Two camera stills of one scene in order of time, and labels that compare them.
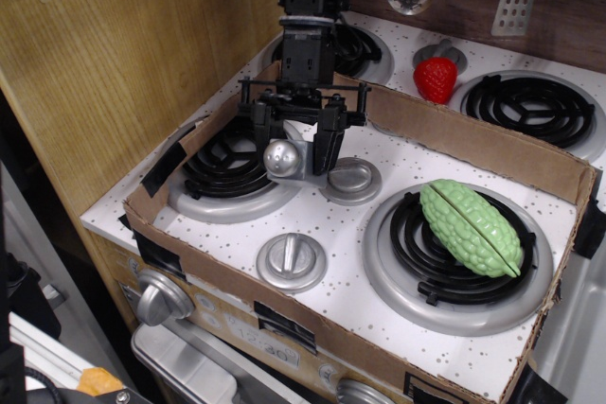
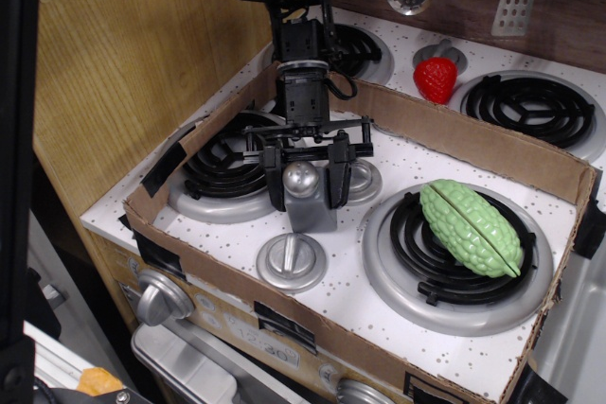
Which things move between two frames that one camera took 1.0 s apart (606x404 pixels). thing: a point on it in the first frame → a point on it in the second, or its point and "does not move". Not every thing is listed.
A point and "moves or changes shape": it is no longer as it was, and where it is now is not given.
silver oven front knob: (160, 297) does not move
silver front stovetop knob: (292, 263) does not move
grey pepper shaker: (290, 159) moves or changes shape
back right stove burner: (550, 107) does not move
